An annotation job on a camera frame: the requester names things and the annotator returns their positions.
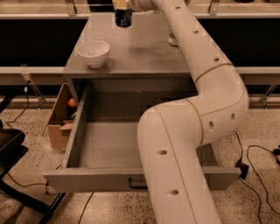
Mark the grey metal cabinet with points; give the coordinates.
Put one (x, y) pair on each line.
(142, 68)

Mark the white shoe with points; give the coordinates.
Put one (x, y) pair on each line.
(8, 209)

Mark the green white soda can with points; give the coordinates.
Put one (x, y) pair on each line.
(171, 39)

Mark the blue pepsi can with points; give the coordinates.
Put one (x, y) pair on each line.
(123, 18)

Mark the black drawer handle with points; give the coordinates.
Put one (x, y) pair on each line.
(136, 185)

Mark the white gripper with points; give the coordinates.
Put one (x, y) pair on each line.
(136, 3)

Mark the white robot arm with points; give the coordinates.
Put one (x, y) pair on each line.
(169, 134)

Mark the black power adapter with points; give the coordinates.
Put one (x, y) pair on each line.
(243, 168)

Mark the orange fruit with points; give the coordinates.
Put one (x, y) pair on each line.
(71, 103)

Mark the black chair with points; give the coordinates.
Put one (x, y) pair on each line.
(27, 174)

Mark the cardboard box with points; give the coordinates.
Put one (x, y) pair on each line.
(60, 122)

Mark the grey open drawer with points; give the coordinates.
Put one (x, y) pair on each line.
(102, 152)

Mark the white ceramic bowl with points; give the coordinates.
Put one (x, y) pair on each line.
(93, 53)

